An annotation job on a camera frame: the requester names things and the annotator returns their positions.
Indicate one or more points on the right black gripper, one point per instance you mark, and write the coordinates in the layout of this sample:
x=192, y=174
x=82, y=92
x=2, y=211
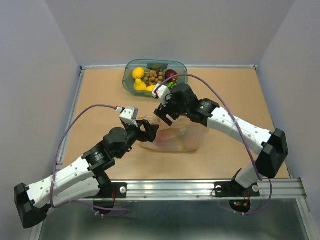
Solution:
x=162, y=111

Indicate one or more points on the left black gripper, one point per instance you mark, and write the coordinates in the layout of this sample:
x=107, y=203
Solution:
x=149, y=135

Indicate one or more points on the translucent orange plastic bag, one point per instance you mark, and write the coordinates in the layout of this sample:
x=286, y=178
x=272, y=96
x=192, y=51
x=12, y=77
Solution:
x=181, y=137

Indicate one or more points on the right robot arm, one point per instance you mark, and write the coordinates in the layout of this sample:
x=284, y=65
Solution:
x=270, y=147

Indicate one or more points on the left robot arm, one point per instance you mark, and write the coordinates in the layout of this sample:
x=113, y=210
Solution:
x=85, y=177

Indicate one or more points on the yellow mango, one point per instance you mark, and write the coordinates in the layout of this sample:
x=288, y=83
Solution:
x=148, y=91

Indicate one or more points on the green striped melon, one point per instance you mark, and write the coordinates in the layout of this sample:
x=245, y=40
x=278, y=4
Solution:
x=171, y=84

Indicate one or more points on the yellow pear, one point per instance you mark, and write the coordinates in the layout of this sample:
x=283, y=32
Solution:
x=139, y=85

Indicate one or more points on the brown longan bunch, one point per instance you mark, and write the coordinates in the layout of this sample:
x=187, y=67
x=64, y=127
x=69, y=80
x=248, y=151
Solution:
x=153, y=76

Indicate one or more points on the dark red apple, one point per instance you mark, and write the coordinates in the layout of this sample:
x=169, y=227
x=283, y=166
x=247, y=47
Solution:
x=169, y=73

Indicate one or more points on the yellow lemon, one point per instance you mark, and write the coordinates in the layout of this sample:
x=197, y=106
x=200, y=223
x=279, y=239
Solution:
x=138, y=73

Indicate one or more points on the teal plastic basket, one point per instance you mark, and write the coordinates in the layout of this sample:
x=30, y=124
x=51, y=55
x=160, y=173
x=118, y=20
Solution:
x=128, y=81

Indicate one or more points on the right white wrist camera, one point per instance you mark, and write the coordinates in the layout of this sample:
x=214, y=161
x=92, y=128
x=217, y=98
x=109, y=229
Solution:
x=162, y=93

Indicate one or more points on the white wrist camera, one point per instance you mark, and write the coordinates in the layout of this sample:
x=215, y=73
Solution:
x=162, y=93
x=128, y=114

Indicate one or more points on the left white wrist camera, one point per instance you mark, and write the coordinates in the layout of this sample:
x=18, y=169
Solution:
x=128, y=114

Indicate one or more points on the aluminium front rail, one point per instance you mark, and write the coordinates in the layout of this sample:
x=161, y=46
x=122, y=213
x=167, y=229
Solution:
x=176, y=190

